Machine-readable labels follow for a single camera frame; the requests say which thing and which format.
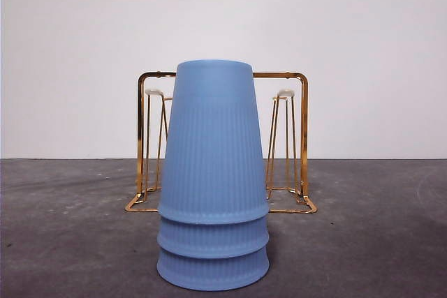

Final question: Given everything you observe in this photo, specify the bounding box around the blue ribbed plastic cup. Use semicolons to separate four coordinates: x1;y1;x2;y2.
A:
156;247;270;292
156;214;270;260
157;60;268;225

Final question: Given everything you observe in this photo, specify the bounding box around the gold wire cup holder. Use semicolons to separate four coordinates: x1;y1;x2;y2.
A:
124;70;318;215

